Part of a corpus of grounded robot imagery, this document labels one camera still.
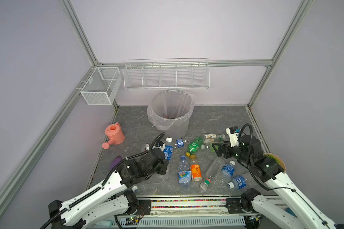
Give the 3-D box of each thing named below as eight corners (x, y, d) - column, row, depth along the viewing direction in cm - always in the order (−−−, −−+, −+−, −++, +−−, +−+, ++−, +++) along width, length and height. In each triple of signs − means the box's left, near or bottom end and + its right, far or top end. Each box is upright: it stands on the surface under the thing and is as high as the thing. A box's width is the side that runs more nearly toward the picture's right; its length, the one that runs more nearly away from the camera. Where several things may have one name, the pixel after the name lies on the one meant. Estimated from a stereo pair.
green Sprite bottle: (183, 153, 94) (183, 150, 91) (198, 137, 101) (198, 134, 98) (189, 158, 91) (190, 155, 88) (204, 142, 99) (205, 139, 96)
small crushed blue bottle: (174, 145, 98) (174, 141, 94) (179, 139, 101) (179, 135, 97) (182, 149, 95) (182, 146, 92) (186, 143, 98) (186, 140, 95)
